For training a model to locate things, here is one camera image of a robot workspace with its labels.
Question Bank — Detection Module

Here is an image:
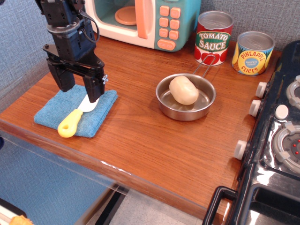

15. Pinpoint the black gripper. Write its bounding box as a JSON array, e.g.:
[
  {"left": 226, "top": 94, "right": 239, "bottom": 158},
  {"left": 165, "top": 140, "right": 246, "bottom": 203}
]
[{"left": 43, "top": 17, "right": 105, "bottom": 103}]

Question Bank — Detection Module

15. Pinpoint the beige toy egg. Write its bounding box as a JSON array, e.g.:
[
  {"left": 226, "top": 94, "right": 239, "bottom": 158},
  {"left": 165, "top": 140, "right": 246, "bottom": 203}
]
[{"left": 169, "top": 75, "right": 199, "bottom": 105}]

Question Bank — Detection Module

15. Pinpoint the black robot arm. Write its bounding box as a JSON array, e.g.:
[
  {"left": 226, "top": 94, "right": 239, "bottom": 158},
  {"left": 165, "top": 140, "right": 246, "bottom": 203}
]
[{"left": 36, "top": 0, "right": 105, "bottom": 103}]

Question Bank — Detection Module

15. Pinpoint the blue folded cloth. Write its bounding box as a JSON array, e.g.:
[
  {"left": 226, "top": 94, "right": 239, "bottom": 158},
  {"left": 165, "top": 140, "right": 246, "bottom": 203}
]
[{"left": 34, "top": 85, "right": 118, "bottom": 138}]

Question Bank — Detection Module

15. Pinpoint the orange microwave turntable plate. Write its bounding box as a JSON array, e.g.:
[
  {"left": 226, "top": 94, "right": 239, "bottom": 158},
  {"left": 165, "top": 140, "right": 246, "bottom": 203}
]
[{"left": 115, "top": 6, "right": 136, "bottom": 26}]

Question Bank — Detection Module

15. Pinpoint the teal toy microwave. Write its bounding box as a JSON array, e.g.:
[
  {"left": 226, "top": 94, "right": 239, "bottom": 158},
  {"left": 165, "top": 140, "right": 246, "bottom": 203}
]
[{"left": 85, "top": 0, "right": 201, "bottom": 52}]

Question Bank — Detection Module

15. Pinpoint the small steel pan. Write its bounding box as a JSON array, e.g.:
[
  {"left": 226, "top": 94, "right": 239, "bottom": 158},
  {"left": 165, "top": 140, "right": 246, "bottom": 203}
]
[{"left": 156, "top": 63, "right": 216, "bottom": 121}]

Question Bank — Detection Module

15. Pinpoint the tomato sauce can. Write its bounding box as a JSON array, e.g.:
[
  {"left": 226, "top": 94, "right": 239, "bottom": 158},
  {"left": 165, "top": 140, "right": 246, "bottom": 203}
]
[{"left": 194, "top": 11, "right": 234, "bottom": 66}]

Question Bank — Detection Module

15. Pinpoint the white stove knob bottom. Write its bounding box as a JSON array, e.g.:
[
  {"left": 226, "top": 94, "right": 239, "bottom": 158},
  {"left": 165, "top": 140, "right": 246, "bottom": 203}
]
[{"left": 234, "top": 140, "right": 247, "bottom": 160}]

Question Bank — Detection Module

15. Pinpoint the white stove knob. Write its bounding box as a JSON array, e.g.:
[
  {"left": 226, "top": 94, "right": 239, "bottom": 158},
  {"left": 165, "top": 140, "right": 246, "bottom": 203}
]
[
  {"left": 234, "top": 140, "right": 247, "bottom": 160},
  {"left": 248, "top": 100, "right": 261, "bottom": 117},
  {"left": 255, "top": 82, "right": 268, "bottom": 98}
]

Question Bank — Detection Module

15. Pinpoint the white stove knob middle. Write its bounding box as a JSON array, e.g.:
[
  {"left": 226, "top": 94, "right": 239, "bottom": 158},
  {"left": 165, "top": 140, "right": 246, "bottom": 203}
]
[{"left": 248, "top": 100, "right": 261, "bottom": 117}]

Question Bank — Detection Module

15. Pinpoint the pineapple slices can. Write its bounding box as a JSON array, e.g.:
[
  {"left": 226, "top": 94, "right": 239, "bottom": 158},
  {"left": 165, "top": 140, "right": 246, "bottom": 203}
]
[{"left": 232, "top": 31, "right": 275, "bottom": 76}]

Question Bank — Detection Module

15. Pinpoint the white stove knob top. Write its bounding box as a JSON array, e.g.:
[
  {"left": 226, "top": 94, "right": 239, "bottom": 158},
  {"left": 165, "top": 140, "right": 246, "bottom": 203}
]
[{"left": 255, "top": 82, "right": 268, "bottom": 98}]

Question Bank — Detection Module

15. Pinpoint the black toy stove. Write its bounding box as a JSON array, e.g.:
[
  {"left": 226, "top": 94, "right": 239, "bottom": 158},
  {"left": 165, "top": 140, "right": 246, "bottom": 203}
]
[{"left": 202, "top": 40, "right": 300, "bottom": 225}]

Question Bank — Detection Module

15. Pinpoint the yellow handled toy knife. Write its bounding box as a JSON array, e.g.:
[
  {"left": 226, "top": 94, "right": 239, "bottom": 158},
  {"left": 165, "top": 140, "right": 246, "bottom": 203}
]
[{"left": 57, "top": 95, "right": 99, "bottom": 138}]

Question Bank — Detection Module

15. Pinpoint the black oven door handle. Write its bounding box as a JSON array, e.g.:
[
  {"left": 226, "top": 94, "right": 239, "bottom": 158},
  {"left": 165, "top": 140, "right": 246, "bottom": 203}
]
[{"left": 202, "top": 186, "right": 238, "bottom": 225}]

